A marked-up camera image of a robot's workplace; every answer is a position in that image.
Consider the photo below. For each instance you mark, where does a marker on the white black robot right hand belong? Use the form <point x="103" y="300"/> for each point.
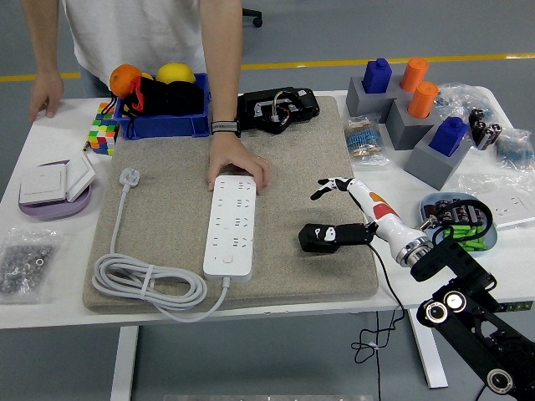
<point x="382" y="209"/>

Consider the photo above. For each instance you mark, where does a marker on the person's left hand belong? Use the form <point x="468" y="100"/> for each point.
<point x="230" y="152"/>

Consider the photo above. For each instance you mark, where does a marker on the person's right hand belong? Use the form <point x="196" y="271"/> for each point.
<point x="46" y="94"/>

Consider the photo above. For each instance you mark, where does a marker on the white power strip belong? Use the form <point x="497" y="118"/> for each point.
<point x="230" y="225"/>

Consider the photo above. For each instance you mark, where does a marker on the black plug adapter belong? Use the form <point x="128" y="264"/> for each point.
<point x="307" y="242"/>

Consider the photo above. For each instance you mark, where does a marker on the person's right forearm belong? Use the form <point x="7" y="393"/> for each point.
<point x="39" y="37"/>

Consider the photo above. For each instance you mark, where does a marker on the person's left forearm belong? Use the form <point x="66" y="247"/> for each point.
<point x="221" y="62"/>

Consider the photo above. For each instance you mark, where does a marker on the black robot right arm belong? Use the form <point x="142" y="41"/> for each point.
<point x="460" y="267"/>

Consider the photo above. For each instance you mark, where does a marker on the person's wrist watch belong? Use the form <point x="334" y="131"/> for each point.
<point x="223" y="126"/>

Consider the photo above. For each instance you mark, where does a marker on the black cylindrical capacitor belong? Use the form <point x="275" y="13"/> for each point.
<point x="445" y="215"/>
<point x="430" y="211"/>
<point x="460" y="215"/>
<point x="475" y="215"/>

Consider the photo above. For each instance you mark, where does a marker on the grey socket block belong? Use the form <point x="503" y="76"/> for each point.
<point x="363" y="104"/>
<point x="405" y="129"/>
<point x="430" y="167"/>

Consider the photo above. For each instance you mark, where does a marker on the colourful puzzle cube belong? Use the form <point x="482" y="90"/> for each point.
<point x="102" y="133"/>

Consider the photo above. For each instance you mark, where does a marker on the bag of taped resistors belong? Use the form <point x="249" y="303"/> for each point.
<point x="363" y="140"/>

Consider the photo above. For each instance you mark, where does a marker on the grey-brown mat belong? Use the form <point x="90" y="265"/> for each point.
<point x="167" y="188"/>

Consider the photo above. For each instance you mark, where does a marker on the blue plastic bin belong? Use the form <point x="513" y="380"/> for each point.
<point x="159" y="125"/>

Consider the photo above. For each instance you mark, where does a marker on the green battery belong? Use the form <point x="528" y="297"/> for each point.
<point x="455" y="235"/>
<point x="457" y="228"/>
<point x="476" y="245"/>
<point x="470" y="234"/>
<point x="480" y="236"/>

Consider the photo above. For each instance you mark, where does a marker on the orange fruit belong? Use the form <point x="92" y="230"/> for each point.
<point x="123" y="79"/>

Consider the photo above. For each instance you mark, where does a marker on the black open electronic device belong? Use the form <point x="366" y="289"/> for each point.
<point x="301" y="108"/>

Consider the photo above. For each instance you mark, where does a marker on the yellow fruit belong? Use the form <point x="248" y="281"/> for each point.
<point x="175" y="74"/>

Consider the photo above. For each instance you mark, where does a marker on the blue square peg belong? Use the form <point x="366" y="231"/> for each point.
<point x="447" y="138"/>
<point x="376" y="77"/>

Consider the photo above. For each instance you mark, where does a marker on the person's torso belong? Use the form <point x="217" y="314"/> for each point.
<point x="125" y="33"/>

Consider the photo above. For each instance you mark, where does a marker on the light blue plate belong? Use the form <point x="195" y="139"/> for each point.
<point x="493" y="240"/>

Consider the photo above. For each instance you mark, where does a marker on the orange cylinder peg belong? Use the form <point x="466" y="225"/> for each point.
<point x="414" y="75"/>
<point x="422" y="100"/>

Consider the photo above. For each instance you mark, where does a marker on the purple tray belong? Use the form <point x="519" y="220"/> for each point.
<point x="54" y="212"/>

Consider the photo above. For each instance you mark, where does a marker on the bag of black capacitors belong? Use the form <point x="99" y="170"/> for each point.
<point x="485" y="129"/>

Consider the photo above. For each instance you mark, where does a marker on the black office chair base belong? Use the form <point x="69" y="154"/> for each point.
<point x="256" y="18"/>

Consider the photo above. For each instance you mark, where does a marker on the white table leg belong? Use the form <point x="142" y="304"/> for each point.
<point x="434" y="367"/>
<point x="124" y="363"/>

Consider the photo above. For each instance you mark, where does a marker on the table control panel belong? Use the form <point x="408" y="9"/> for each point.
<point x="518" y="306"/>

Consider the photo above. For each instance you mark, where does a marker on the clear bag of metal nuts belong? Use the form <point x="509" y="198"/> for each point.
<point x="25" y="263"/>

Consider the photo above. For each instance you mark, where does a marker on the white wall switch panel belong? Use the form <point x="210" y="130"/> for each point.
<point x="42" y="184"/>
<point x="81" y="175"/>

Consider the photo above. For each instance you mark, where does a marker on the bagged white wall socket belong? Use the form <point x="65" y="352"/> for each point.
<point x="518" y="200"/>

